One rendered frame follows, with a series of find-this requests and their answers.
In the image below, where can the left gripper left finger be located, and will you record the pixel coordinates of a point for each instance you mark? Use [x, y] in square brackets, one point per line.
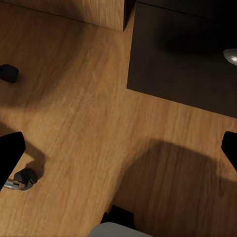
[12, 147]

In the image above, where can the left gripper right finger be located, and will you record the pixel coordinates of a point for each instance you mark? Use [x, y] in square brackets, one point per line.
[229, 147]

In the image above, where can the swivel chair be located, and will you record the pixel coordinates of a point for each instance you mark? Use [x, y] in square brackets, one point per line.
[26, 178]

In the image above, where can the cabinet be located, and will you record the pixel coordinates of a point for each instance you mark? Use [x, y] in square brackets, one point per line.
[107, 13]
[186, 51]

